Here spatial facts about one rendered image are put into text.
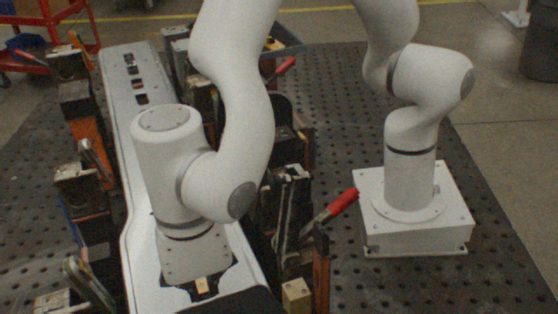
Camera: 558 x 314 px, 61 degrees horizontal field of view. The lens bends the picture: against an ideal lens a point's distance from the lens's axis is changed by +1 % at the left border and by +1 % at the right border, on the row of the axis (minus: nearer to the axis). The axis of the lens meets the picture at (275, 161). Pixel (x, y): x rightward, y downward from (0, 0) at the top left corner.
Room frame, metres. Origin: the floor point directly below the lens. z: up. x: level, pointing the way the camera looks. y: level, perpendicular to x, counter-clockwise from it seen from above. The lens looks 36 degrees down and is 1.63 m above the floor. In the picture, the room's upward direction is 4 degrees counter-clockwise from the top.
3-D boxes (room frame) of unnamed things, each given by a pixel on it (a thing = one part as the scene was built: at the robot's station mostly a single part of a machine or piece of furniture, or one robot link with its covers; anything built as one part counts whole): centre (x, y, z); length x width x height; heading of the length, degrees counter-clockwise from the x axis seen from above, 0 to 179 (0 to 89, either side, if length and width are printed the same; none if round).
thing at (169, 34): (1.53, 0.31, 0.88); 0.11 x 0.10 x 0.36; 109
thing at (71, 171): (0.81, 0.42, 0.87); 0.12 x 0.09 x 0.35; 109
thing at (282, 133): (0.78, 0.00, 0.91); 0.07 x 0.05 x 0.42; 109
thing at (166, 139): (0.48, 0.12, 1.28); 0.09 x 0.08 x 0.13; 50
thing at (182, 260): (0.48, 0.13, 1.14); 0.10 x 0.07 x 0.11; 109
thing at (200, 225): (0.48, 0.12, 1.20); 0.09 x 0.08 x 0.03; 109
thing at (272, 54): (1.25, 0.03, 1.16); 0.37 x 0.14 x 0.02; 19
